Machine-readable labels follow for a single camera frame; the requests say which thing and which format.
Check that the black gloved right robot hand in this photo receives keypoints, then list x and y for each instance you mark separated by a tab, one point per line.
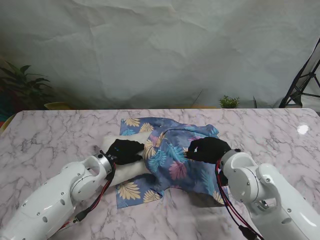
210	150

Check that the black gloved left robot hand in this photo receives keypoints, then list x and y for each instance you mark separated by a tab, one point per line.
125	151

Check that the white pillow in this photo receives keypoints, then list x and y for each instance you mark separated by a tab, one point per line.
130	170

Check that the blue leaf print pillowcase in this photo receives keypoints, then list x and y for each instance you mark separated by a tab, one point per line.
175	150

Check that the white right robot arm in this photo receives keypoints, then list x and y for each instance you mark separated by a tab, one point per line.
270	200

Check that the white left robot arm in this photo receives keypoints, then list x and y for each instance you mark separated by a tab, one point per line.
50	200

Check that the small green potted plant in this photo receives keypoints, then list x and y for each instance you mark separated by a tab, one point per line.
228	102

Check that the yellow chair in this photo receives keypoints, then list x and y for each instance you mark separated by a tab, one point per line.
56	105

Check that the wrinkled white backdrop sheet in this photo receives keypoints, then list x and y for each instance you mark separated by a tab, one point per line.
150	50

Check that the black tripod light stand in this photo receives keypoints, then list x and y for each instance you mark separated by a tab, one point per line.
300	85

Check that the large green leafy plant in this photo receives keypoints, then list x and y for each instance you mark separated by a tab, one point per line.
22	85

